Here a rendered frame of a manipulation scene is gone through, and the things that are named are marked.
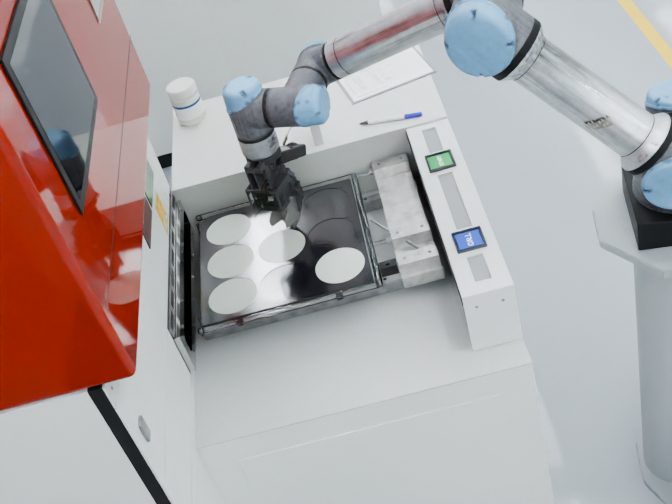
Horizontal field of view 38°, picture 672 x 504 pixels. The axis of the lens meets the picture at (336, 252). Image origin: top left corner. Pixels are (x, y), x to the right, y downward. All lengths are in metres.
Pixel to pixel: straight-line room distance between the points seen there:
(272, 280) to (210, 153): 0.43
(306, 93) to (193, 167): 0.51
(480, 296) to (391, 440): 0.33
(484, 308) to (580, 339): 1.20
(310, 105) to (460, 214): 0.36
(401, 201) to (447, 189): 0.15
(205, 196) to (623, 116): 0.95
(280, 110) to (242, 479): 0.70
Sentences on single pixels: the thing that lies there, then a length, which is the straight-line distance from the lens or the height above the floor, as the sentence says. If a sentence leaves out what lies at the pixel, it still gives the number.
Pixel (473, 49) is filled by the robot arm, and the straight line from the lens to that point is 1.61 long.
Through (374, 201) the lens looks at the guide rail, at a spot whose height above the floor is 0.85.
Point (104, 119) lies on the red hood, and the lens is 1.60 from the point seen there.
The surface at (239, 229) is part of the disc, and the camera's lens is 2.10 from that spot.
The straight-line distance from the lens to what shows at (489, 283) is 1.72.
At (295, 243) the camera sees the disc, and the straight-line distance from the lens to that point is 2.01.
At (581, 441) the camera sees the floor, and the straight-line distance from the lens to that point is 2.69.
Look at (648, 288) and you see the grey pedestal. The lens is 2.10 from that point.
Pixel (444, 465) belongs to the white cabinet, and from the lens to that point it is 1.94.
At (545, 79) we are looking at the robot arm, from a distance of 1.65.
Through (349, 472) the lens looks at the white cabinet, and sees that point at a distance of 1.91.
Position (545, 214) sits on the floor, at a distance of 3.33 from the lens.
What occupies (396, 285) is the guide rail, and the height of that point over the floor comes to 0.83.
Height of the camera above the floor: 2.15
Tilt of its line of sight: 40 degrees down
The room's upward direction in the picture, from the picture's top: 18 degrees counter-clockwise
